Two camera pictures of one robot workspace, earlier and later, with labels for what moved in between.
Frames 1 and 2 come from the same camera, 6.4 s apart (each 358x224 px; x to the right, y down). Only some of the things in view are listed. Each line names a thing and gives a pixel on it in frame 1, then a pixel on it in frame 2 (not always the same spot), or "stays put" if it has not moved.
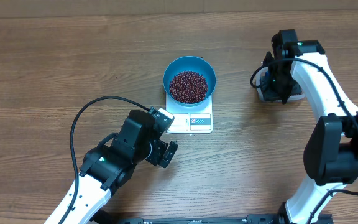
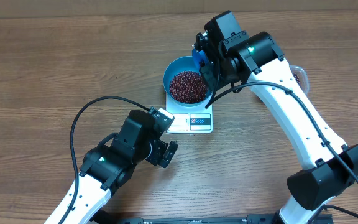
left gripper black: x=159 y=148 stays put
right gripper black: x=283 y=96 -> x=209 y=73
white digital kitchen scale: x=197 y=119 stays put
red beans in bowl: x=188 y=86 stays put
